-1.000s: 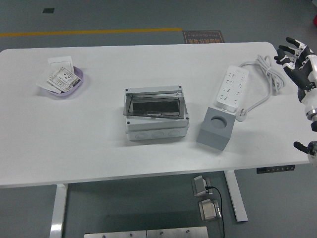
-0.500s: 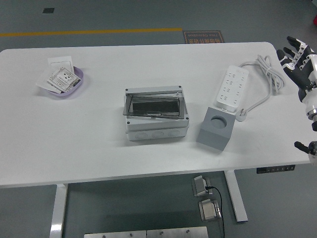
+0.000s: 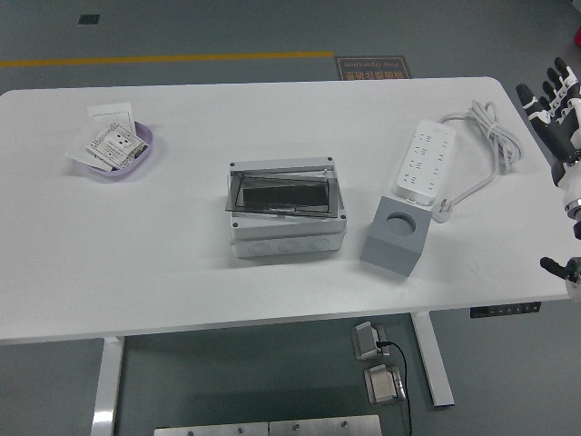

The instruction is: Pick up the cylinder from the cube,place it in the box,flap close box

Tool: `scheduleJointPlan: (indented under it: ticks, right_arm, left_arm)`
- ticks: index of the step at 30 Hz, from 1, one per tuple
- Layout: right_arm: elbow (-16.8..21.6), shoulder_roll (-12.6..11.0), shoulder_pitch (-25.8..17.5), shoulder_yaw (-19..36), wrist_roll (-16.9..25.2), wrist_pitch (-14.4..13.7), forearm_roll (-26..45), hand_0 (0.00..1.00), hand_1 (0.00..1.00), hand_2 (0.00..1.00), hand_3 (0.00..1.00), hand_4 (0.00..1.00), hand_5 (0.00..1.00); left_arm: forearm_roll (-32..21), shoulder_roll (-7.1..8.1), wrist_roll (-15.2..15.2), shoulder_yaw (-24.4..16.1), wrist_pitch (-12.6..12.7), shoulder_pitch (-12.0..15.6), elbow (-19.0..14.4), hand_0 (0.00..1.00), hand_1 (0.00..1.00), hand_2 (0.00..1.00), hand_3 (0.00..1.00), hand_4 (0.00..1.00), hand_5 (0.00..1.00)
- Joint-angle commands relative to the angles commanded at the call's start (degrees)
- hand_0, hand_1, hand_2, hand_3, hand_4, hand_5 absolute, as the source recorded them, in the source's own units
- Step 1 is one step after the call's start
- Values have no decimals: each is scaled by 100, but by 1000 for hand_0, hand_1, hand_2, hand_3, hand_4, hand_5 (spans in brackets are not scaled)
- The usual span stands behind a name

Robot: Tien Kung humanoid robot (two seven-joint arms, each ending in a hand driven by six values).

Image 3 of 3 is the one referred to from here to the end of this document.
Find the white power cord with plug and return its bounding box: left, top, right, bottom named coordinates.
left=430, top=100, right=524, bottom=223

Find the silver foot pedal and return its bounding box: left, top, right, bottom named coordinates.
left=350, top=321, right=387, bottom=361
left=363, top=363, right=406, bottom=405

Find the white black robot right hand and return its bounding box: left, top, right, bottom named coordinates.
left=516, top=56, right=581, bottom=206

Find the black pedal cable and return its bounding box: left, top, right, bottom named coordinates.
left=379, top=340, right=413, bottom=436

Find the white flat cover plate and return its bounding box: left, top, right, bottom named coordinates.
left=64, top=126, right=110, bottom=169

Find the white power strip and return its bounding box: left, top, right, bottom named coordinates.
left=392, top=118, right=458, bottom=208

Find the black table control panel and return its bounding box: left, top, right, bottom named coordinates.
left=470, top=301, right=542, bottom=319

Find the grey plastic junction box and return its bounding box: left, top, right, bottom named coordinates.
left=228, top=156, right=349, bottom=259

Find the plain white switch plate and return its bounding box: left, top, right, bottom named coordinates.
left=86, top=103, right=137, bottom=133

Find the grey cube with round hole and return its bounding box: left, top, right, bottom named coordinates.
left=360, top=195, right=431, bottom=277

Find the white table leg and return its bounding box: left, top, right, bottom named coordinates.
left=410, top=311, right=455, bottom=408
left=89, top=336, right=126, bottom=436

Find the transparent grey box lid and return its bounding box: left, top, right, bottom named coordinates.
left=222, top=163, right=338, bottom=217

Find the grey metal base plate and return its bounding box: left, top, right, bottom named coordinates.
left=153, top=421, right=269, bottom=436
left=269, top=414, right=382, bottom=436

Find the brown floor sign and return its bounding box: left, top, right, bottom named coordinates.
left=334, top=54, right=412, bottom=82

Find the white socket panel with print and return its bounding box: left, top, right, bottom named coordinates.
left=85, top=122, right=150, bottom=170

